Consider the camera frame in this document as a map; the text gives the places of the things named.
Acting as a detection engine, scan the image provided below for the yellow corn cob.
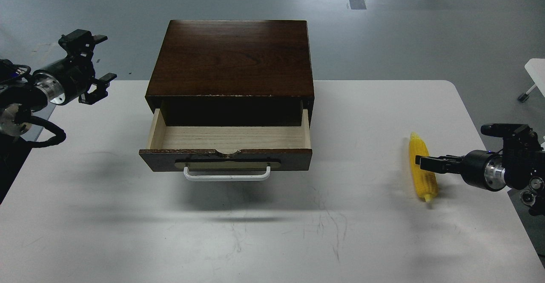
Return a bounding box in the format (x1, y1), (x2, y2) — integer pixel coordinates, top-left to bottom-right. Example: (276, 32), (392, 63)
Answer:
(408, 131), (439, 203)

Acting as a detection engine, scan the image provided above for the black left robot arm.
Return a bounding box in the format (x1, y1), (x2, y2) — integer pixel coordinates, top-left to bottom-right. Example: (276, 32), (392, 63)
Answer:
(0, 29), (117, 149)

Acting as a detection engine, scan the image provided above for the dark wooden drawer cabinet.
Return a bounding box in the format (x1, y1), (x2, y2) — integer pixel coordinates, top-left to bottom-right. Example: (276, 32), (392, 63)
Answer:
(145, 20), (315, 126)

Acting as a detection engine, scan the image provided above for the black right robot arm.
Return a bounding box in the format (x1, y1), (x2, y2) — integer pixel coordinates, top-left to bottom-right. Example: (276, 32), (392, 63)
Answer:
(409, 123), (545, 216)

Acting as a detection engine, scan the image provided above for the white furniture at right edge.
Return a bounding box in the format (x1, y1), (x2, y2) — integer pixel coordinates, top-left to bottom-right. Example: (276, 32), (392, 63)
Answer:
(516, 58), (545, 103)

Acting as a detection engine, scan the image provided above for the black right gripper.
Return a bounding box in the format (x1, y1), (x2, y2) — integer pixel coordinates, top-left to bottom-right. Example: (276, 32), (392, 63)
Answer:
(415, 150), (507, 192)

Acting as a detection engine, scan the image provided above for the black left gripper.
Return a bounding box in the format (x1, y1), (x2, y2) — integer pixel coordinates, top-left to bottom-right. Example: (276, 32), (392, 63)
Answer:
(32, 29), (117, 106)

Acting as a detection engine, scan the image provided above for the wooden drawer with white handle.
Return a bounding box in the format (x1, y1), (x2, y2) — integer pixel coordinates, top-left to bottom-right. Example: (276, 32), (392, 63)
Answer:
(138, 109), (312, 182)

